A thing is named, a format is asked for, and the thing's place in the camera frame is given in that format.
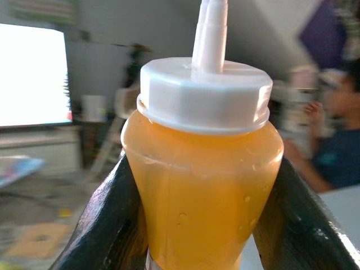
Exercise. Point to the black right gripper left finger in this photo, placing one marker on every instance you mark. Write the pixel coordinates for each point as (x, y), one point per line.
(107, 225)

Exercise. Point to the white television console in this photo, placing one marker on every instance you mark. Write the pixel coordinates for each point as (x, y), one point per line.
(39, 146)

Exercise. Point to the orange sauce squeeze bottle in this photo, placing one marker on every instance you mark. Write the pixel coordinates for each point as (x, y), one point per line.
(202, 182)

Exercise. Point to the large flat television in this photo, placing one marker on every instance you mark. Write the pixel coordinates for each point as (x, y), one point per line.
(33, 76)

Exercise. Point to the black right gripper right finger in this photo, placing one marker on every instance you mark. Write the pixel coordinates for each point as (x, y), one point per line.
(298, 230)

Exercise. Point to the person in blue shirt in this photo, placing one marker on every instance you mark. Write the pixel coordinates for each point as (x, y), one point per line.
(340, 157)

